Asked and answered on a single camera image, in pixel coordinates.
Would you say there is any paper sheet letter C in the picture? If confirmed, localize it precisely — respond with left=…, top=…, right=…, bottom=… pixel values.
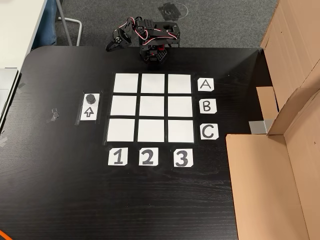
left=199, top=124, right=220, bottom=141

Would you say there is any white desk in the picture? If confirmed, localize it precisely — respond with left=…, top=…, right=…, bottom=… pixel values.
left=0, top=0, right=48, bottom=70

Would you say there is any black floor tape patch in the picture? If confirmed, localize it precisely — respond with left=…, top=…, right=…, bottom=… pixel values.
left=157, top=2, right=189, bottom=22

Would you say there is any person's leg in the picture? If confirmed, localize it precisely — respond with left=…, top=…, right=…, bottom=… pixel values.
left=32, top=0, right=58, bottom=50

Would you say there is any paper sheet number 2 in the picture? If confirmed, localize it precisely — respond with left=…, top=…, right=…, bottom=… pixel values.
left=138, top=147, right=160, bottom=167

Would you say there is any grey metal frame leg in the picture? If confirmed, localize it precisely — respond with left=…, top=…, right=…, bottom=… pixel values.
left=55, top=0, right=83, bottom=47

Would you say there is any paper sheet letter A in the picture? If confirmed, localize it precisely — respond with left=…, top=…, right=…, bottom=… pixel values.
left=197, top=77, right=215, bottom=92

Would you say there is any silver laptop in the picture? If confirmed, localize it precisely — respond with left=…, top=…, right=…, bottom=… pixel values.
left=0, top=67, right=20, bottom=128

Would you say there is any large brown cardboard box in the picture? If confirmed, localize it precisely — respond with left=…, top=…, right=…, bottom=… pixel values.
left=225, top=0, right=320, bottom=240

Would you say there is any crumpled clear tape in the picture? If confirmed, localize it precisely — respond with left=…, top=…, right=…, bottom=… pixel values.
left=46, top=108, right=60, bottom=124

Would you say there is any paper sheet number 1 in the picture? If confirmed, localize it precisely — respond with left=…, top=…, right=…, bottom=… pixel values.
left=107, top=147, right=129, bottom=166

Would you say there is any paper sheet letter B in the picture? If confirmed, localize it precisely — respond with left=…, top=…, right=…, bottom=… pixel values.
left=199, top=98, right=218, bottom=115

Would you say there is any white nine-square grid sheet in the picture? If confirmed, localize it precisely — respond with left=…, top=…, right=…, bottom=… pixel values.
left=104, top=72, right=197, bottom=145

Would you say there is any paper sheet number 3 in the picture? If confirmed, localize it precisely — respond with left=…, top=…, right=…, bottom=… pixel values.
left=173, top=148, right=194, bottom=168

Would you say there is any white arrow paper sheet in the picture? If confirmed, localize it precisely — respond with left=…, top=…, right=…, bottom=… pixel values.
left=79, top=93, right=100, bottom=122

